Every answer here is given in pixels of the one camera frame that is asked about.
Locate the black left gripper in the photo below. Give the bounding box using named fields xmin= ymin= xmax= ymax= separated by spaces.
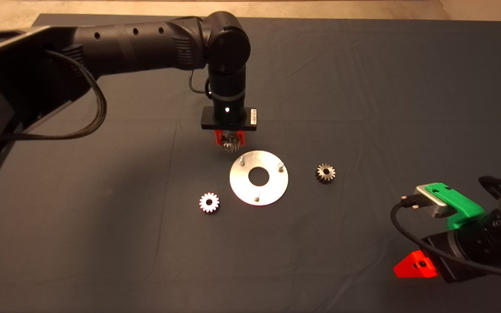
xmin=201 ymin=98 xmax=258 ymax=147

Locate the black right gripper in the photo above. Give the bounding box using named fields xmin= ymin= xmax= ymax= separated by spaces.
xmin=393 ymin=217 xmax=501 ymax=283

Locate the small steel planetary gear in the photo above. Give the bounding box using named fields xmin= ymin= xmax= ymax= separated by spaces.
xmin=199 ymin=193 xmax=220 ymax=213
xmin=315 ymin=163 xmax=336 ymax=184
xmin=221 ymin=132 xmax=241 ymax=153

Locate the round metal carrier plate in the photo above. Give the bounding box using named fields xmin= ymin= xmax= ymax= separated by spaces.
xmin=229 ymin=150 xmax=289 ymax=206

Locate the dark grey table cloth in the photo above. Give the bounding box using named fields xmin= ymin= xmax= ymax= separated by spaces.
xmin=0 ymin=13 xmax=501 ymax=313

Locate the silver right camera box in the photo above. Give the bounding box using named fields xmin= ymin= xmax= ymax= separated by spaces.
xmin=414 ymin=185 xmax=453 ymax=218

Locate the thin black left camera cable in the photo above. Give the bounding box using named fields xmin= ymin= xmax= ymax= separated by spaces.
xmin=189 ymin=70 xmax=211 ymax=94

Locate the green right camera mount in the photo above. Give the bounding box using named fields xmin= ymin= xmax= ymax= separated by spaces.
xmin=424 ymin=183 xmax=486 ymax=230

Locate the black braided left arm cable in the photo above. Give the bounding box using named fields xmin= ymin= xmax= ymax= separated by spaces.
xmin=0 ymin=49 xmax=108 ymax=153

